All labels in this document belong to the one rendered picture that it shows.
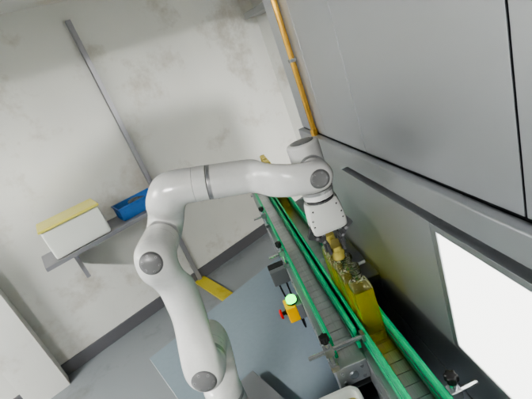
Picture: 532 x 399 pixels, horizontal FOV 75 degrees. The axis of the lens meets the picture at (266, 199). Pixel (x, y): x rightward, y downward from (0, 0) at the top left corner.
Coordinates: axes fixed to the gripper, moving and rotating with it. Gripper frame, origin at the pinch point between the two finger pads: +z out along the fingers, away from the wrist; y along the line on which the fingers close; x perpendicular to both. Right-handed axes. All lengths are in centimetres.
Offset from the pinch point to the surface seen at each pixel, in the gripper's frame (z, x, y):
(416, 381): 30.8, 24.5, -4.1
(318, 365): 61, -20, 17
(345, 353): 30.8, 7.9, 8.6
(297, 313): 40, -28, 17
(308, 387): 61, -12, 24
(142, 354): 136, -175, 156
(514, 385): 14.1, 44.6, -14.5
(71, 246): 20, -170, 155
